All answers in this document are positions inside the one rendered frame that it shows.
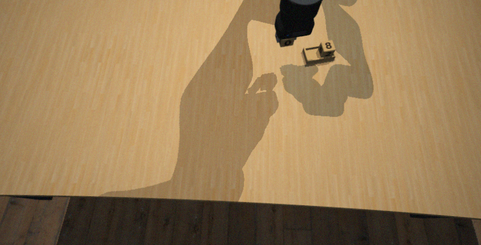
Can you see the tan calendar cube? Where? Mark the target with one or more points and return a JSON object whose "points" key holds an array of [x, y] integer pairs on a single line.
{"points": [[287, 42], [326, 48]]}

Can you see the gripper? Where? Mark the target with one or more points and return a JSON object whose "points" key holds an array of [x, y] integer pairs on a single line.
{"points": [[296, 18]]}

